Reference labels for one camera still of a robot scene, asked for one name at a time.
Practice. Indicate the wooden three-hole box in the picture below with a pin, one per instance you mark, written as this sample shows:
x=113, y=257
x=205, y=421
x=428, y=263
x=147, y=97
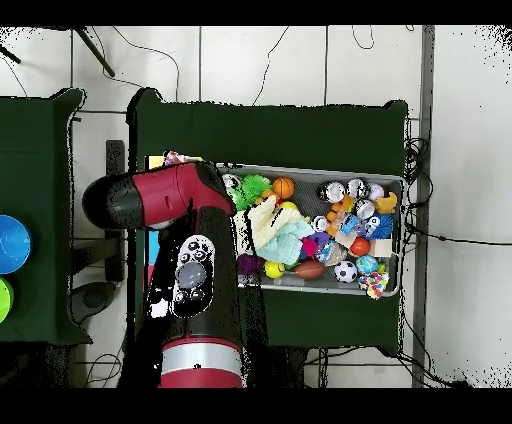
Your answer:
x=154, y=162

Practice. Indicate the short black tripod leg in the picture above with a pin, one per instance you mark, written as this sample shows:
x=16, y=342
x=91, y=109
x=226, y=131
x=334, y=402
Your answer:
x=10, y=54

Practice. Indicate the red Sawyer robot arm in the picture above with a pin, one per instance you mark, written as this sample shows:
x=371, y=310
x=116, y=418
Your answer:
x=168, y=196

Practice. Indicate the black white soccer ball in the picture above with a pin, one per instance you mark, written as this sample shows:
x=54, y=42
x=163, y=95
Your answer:
x=345, y=272

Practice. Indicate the green plastic bowl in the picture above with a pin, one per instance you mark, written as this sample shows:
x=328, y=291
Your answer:
x=4, y=300

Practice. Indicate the brown toy football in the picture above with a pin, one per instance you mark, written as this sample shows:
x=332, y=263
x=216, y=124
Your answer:
x=310, y=270

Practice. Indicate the black standing panel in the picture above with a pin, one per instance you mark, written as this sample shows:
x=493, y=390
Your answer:
x=115, y=158

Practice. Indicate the knotted polka dot cloth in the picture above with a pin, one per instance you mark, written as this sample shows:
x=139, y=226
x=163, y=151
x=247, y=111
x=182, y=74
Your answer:
x=374, y=284

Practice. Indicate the blue globe ball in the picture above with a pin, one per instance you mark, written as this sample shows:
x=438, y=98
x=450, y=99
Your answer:
x=367, y=264

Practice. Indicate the dark green side tablecloth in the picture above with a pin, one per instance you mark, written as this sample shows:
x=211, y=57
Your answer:
x=36, y=160

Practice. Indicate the blue plastic bowl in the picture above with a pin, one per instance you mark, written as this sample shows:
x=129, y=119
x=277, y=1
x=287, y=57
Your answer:
x=14, y=244

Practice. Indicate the orange toy basketball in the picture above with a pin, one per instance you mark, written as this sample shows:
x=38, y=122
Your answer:
x=284, y=187

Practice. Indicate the grey round floor stand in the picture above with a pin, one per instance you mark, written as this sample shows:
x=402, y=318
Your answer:
x=94, y=298

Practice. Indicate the silver mesh bin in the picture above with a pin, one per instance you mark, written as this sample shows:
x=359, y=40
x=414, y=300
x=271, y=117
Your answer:
x=312, y=172

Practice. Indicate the long black tripod leg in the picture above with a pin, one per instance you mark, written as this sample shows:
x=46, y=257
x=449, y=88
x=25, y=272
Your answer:
x=96, y=54

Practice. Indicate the cream yellow cloth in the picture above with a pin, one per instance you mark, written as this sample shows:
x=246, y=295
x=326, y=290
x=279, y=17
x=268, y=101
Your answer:
x=266, y=218

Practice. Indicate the yellow smiley ball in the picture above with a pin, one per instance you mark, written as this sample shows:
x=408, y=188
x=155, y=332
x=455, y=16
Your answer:
x=274, y=270

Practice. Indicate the large blue spiky puffer toy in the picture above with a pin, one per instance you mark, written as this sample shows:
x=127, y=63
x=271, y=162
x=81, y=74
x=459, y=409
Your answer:
x=382, y=226

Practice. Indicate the green spiky puffer toy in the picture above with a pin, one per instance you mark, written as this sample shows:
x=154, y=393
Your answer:
x=252, y=190

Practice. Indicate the light blue cloth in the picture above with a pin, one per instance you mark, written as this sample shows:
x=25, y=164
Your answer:
x=286, y=242

